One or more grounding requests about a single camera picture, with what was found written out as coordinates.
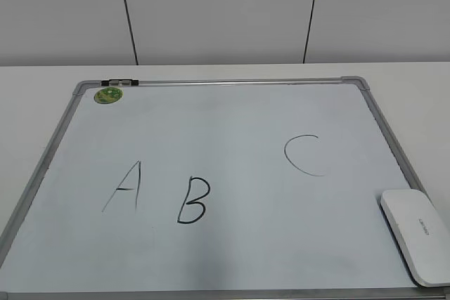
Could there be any white framed whiteboard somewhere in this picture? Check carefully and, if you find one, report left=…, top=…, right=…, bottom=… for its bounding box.
left=1, top=77, right=449, bottom=299

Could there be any white whiteboard eraser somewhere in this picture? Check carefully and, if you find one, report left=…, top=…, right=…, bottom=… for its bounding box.
left=380, top=189, right=449, bottom=287

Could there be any round green magnet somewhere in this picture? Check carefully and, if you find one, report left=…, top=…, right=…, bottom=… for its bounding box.
left=94, top=87, right=123, bottom=105

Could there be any black silver board clip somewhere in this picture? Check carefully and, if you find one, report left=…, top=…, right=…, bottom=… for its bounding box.
left=101, top=79, right=139, bottom=87

